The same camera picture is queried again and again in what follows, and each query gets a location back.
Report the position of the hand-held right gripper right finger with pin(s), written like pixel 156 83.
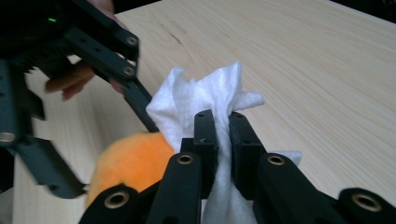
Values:
pixel 246 149

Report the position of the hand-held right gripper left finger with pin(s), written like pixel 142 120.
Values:
pixel 205 143

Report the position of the orange pumpkin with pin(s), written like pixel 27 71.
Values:
pixel 134 161

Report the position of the white tissue cloth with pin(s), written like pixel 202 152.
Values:
pixel 193 93

